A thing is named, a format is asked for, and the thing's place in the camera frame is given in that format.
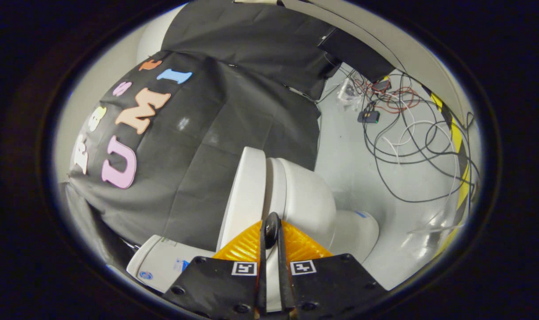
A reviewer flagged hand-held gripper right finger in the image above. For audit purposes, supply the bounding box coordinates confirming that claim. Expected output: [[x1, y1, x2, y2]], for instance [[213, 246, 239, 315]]
[[276, 220, 389, 320]]

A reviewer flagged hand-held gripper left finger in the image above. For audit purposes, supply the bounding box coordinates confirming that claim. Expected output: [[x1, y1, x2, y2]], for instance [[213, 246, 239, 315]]
[[162, 213, 270, 320]]

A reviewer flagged white toilet lid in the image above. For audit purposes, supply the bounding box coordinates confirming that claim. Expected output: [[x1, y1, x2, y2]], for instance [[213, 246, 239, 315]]
[[216, 147, 284, 312]]

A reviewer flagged white toilet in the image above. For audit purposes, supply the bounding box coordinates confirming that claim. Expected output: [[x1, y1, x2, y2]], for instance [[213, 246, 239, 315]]
[[127, 158, 379, 294]]

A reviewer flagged black backdrop cloth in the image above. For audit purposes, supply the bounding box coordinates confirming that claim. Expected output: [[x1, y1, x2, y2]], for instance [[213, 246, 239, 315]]
[[63, 0, 341, 267]]

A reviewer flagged clear plastic bag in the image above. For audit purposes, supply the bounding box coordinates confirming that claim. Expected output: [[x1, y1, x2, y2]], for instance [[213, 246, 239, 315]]
[[337, 78, 361, 110]]

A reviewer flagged yellow black hazard tape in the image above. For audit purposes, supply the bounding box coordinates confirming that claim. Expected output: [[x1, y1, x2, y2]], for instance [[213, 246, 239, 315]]
[[423, 84, 474, 258]]

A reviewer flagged black flat panel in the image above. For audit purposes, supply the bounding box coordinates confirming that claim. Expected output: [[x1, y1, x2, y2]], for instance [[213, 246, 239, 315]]
[[318, 28, 395, 83]]

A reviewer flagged tangle of black cables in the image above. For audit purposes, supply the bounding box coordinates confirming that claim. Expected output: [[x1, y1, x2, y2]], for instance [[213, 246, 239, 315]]
[[323, 53, 481, 205]]

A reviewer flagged white cable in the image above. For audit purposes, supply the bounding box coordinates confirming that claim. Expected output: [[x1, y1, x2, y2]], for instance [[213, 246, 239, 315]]
[[380, 102, 466, 235]]

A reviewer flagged red cable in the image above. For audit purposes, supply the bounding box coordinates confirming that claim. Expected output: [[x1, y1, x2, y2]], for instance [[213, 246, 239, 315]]
[[354, 78, 421, 114]]

